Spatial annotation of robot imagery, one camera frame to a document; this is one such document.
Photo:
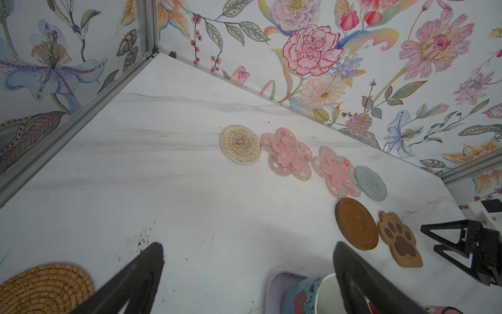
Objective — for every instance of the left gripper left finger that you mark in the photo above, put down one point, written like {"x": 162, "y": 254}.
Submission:
{"x": 133, "y": 289}

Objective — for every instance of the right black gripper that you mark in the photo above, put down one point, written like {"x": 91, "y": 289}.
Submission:
{"x": 469, "y": 235}

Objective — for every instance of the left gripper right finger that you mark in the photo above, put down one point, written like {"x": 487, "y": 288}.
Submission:
{"x": 362, "y": 287}

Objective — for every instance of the brown paw cork coaster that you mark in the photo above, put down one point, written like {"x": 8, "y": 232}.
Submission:
{"x": 400, "y": 240}

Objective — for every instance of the brown round wooden coaster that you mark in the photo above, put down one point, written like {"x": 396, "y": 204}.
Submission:
{"x": 356, "y": 224}

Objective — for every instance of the woven rattan round coaster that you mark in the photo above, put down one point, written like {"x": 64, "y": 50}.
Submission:
{"x": 49, "y": 288}

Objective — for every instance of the grey blue woven coaster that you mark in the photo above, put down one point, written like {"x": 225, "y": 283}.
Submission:
{"x": 371, "y": 183}

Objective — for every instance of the pink flower coaster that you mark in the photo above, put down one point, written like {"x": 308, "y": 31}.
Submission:
{"x": 287, "y": 155}
{"x": 338, "y": 173}

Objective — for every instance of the multicolour embroidered round coaster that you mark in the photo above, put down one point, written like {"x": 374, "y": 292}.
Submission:
{"x": 240, "y": 144}

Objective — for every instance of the blue mug white inside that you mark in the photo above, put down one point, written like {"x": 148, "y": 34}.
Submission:
{"x": 314, "y": 295}

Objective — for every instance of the pink tall mug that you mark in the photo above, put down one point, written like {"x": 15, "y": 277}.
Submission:
{"x": 441, "y": 310}

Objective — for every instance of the lavender serving tray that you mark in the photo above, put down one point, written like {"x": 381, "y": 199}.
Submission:
{"x": 276, "y": 286}

